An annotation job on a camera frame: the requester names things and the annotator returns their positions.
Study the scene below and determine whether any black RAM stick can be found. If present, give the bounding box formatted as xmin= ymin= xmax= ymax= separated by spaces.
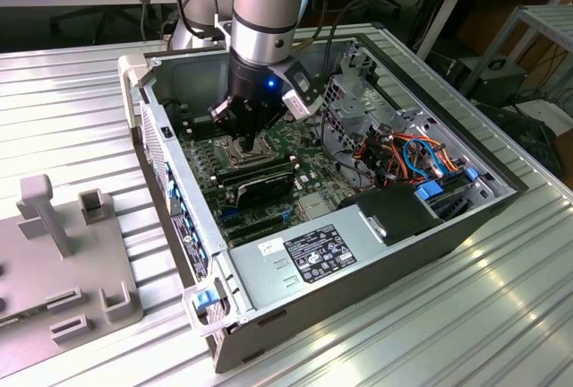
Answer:
xmin=209 ymin=153 xmax=297 ymax=181
xmin=217 ymin=161 xmax=300 ymax=186

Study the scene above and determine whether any silver metal drive cage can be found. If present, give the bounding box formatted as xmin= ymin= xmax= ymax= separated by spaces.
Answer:
xmin=320 ymin=39 xmax=451 ymax=158

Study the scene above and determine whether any grey plastic parts rack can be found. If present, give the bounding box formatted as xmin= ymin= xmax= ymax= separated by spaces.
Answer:
xmin=0 ymin=173 xmax=145 ymax=368

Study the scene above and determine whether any green motherboard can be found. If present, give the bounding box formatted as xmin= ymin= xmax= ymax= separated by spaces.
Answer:
xmin=172 ymin=107 xmax=362 ymax=249

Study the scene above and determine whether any orange wire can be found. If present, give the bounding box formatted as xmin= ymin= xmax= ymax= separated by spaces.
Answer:
xmin=388 ymin=133 xmax=463 ymax=171

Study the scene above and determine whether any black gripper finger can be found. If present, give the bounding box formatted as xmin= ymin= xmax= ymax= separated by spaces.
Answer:
xmin=248 ymin=102 xmax=284 ymax=153
xmin=208 ymin=96 xmax=255 ymax=154

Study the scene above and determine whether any blue case latch tab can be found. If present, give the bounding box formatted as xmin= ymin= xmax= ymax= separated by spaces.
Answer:
xmin=191 ymin=289 xmax=217 ymax=313

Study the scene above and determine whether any black graphics card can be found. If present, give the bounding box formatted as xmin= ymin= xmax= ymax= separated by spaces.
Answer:
xmin=231 ymin=169 xmax=297 ymax=210

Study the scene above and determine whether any metal socket cover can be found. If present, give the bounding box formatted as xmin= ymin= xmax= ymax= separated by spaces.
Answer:
xmin=218 ymin=133 xmax=273 ymax=168

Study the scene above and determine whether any silver power supply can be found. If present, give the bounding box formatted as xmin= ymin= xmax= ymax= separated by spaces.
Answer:
xmin=227 ymin=204 xmax=391 ymax=313

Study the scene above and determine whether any blue wire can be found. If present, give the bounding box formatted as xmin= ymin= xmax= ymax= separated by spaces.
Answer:
xmin=401 ymin=134 xmax=462 ymax=180

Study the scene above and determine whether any black box with handle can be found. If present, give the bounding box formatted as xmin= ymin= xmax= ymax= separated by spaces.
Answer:
xmin=455 ymin=56 xmax=528 ymax=108

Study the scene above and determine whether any black RAM slot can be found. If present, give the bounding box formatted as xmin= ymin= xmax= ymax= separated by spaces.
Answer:
xmin=181 ymin=111 xmax=214 ymax=132
xmin=187 ymin=125 xmax=227 ymax=141

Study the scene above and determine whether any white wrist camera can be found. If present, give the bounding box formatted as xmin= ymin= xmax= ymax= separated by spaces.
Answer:
xmin=269 ymin=57 xmax=326 ymax=123

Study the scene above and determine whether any black expansion slot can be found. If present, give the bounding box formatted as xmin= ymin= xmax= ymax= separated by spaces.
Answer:
xmin=227 ymin=223 xmax=290 ymax=247
xmin=220 ymin=212 xmax=287 ymax=235

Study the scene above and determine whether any dark flat panel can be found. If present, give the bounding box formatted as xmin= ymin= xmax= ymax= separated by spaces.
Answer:
xmin=474 ymin=102 xmax=566 ymax=180

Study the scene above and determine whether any grey open PC case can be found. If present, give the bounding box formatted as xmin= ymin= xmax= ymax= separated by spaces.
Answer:
xmin=116 ymin=32 xmax=530 ymax=374

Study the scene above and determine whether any green RAM stick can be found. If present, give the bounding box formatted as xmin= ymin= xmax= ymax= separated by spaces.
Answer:
xmin=0 ymin=306 xmax=48 ymax=329

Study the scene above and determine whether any thin black wire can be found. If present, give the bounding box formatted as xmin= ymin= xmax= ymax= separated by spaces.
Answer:
xmin=318 ymin=108 xmax=380 ymax=191

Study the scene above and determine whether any silver chipset heatsink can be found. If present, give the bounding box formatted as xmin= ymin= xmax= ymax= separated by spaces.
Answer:
xmin=296 ymin=193 xmax=331 ymax=221

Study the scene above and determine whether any grey metal shelf frame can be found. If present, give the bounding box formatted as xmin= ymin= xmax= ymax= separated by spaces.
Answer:
xmin=458 ymin=4 xmax=573 ymax=99

